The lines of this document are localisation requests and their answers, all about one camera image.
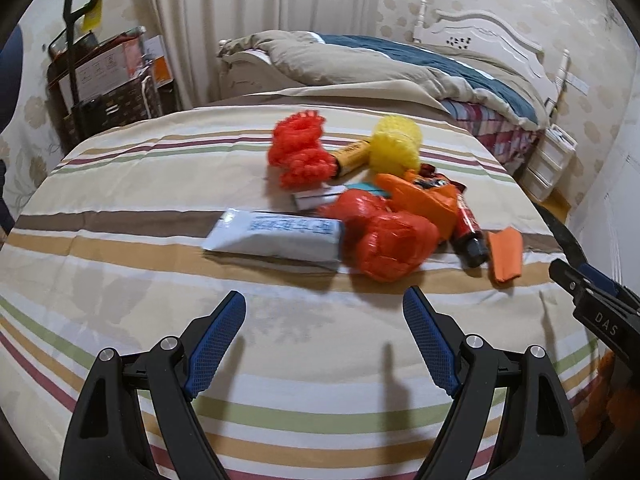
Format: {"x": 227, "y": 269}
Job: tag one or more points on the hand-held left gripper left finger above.
{"x": 215, "y": 345}

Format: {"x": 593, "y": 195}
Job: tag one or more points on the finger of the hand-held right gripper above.
{"x": 602, "y": 280}
{"x": 607, "y": 322}

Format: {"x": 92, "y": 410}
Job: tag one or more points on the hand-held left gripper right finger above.
{"x": 430, "y": 345}

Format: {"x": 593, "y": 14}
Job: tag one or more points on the orange paper piece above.
{"x": 506, "y": 255}

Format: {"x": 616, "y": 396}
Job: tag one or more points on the red plastic bag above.
{"x": 385, "y": 240}

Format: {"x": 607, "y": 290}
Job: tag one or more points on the red black bottle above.
{"x": 470, "y": 235}

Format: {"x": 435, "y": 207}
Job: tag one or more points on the white grey packet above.
{"x": 272, "y": 237}

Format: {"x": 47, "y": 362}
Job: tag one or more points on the orange plastic bag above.
{"x": 425, "y": 202}

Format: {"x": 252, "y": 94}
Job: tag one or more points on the teal packet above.
{"x": 367, "y": 190}

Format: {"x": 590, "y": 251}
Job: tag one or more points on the small white box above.
{"x": 315, "y": 197}

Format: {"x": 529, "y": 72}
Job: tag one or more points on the red foam fruit net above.
{"x": 297, "y": 150}

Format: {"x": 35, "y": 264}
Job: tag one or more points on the orange cloth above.
{"x": 612, "y": 395}

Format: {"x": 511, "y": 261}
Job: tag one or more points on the white panelled door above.
{"x": 610, "y": 200}

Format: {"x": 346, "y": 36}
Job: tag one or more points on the white plastic drawer unit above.
{"x": 545, "y": 165}

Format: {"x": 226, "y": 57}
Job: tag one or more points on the dark red crumpled wrapper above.
{"x": 437, "y": 177}

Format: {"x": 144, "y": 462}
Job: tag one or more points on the plaid bed sheet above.
{"x": 500, "y": 135}

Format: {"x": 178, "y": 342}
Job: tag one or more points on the yellow tube wrapper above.
{"x": 352, "y": 156}

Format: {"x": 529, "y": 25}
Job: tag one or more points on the yellow foam fruit net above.
{"x": 397, "y": 140}

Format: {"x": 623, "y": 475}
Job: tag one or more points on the brown patterned shopping trolley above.
{"x": 115, "y": 105}

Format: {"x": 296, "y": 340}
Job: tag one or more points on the white bed headboard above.
{"x": 480, "y": 30}

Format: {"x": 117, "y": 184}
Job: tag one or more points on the orange white box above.
{"x": 161, "y": 60}

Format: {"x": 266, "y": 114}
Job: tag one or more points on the beige teal duvet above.
{"x": 350, "y": 65}

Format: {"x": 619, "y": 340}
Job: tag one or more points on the white curtain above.
{"x": 200, "y": 10}

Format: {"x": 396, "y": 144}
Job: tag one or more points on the dark blue cloth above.
{"x": 10, "y": 75}

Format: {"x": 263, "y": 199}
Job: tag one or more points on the yellow tag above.
{"x": 93, "y": 12}

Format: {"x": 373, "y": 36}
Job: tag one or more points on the white wall switch plate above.
{"x": 579, "y": 82}

